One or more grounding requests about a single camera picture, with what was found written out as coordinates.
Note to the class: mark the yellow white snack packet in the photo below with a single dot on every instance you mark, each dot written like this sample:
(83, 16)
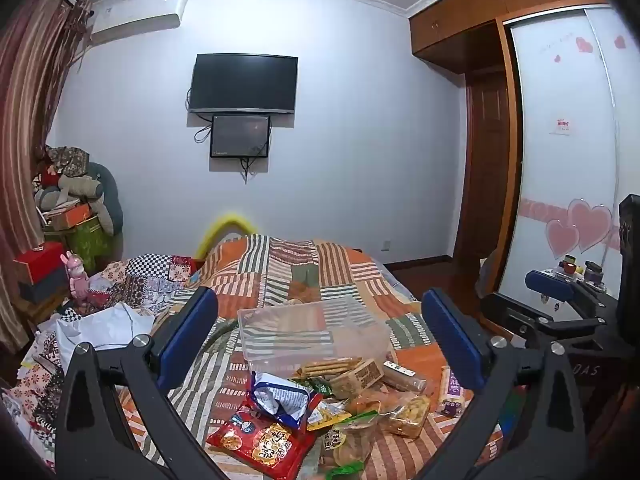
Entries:
(331, 415)

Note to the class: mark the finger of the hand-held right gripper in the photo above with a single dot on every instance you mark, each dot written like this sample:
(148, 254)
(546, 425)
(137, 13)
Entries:
(550, 286)
(515, 317)

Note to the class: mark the pink toy rabbit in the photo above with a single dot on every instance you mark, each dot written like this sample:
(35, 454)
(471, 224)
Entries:
(76, 277)

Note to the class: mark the striped curtain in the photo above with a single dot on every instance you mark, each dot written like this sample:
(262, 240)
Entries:
(30, 110)

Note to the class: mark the blue white snack bag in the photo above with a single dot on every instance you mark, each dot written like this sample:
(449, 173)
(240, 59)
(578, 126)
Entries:
(280, 400)

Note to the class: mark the green box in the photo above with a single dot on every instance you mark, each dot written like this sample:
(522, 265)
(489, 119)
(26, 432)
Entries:
(90, 242)

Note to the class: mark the orange bread packet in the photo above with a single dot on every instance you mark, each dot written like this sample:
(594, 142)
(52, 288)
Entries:
(370, 402)

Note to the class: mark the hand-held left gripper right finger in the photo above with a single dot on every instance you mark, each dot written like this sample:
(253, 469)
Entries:
(450, 330)

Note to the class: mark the dark box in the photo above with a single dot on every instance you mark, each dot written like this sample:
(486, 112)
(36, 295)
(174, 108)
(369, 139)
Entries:
(45, 290)

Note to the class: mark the striped patchwork blanket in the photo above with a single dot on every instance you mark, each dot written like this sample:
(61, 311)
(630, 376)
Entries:
(310, 270)

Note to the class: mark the purple snack packet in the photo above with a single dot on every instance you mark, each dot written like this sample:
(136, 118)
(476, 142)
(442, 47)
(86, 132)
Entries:
(451, 392)

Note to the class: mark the clear fried snack bag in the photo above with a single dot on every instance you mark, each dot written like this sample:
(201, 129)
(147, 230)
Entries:
(407, 414)

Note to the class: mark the green snack packet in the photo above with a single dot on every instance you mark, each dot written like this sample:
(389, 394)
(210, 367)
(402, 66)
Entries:
(317, 388)

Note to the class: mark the patterned cloth bundle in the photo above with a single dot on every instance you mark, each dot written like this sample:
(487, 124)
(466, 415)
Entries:
(65, 155)

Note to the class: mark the round cracker packet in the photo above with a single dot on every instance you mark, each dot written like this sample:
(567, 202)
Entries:
(325, 366)

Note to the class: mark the wooden wardrobe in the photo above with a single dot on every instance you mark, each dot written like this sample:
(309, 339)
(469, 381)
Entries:
(560, 110)

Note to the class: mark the green-topped clear cookie packet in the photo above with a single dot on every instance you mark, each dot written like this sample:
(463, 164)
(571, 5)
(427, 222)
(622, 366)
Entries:
(350, 442)

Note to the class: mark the yellow foam tube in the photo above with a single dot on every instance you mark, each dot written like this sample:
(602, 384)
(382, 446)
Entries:
(225, 222)

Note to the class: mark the red snack bag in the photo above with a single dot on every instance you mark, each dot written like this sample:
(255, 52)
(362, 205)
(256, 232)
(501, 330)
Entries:
(260, 445)

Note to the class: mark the small wall monitor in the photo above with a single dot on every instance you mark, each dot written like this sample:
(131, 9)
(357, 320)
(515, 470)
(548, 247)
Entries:
(241, 136)

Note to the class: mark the wooden door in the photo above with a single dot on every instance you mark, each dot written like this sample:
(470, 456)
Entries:
(485, 170)

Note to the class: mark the orange box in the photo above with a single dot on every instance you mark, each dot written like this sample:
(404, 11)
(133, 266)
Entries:
(70, 217)

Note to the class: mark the white snack stick packet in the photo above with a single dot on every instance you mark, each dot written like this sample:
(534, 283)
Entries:
(402, 376)

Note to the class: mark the checkered quilt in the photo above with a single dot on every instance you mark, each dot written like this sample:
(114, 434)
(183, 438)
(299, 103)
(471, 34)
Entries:
(150, 275)

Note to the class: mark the clear plastic container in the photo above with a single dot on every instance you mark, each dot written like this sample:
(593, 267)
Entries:
(310, 330)

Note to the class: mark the white cloth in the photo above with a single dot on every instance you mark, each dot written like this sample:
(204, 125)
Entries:
(110, 327)

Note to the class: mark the wall television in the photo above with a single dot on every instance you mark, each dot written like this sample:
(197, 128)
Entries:
(243, 82)

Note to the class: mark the red box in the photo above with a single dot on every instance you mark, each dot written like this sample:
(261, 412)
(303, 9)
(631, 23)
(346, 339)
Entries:
(40, 260)

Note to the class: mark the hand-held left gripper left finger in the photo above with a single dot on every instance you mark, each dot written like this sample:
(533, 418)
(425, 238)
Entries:
(192, 320)

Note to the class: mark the dark jar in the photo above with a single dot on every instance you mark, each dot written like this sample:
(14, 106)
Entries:
(593, 272)

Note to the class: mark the toast slice packet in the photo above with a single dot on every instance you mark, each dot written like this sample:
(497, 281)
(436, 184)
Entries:
(357, 379)

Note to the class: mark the white air conditioner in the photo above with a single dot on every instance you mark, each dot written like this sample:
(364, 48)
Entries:
(140, 15)

